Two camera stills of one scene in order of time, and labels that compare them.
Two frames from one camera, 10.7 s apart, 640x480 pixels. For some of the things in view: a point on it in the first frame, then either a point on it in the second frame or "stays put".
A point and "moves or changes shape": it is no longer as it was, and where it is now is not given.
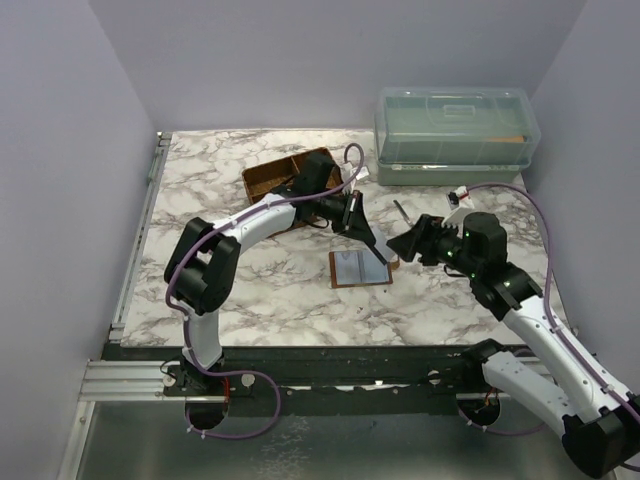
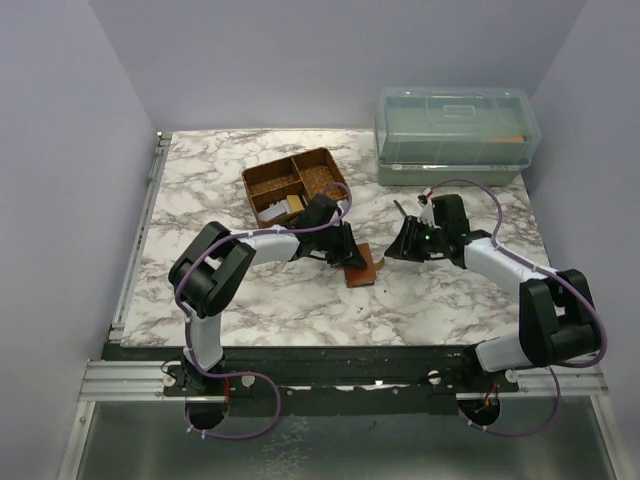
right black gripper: [421, 239] stays put
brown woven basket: [263, 178] stays put
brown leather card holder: [352, 268] moves or changes shape
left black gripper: [355, 223] → [347, 256]
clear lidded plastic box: [454, 136] stays put
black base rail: [328, 380] stays put
